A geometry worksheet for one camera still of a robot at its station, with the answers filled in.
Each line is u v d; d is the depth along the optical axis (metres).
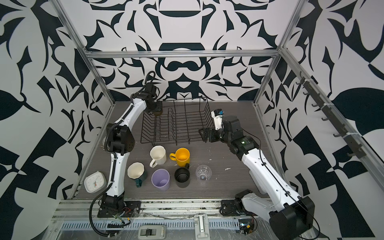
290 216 0.37
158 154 0.88
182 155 0.89
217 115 0.66
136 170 0.85
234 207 0.74
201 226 0.69
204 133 0.66
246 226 0.71
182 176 0.83
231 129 0.56
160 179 0.80
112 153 0.63
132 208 0.74
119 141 0.62
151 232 0.66
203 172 0.85
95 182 0.79
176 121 1.06
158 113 1.01
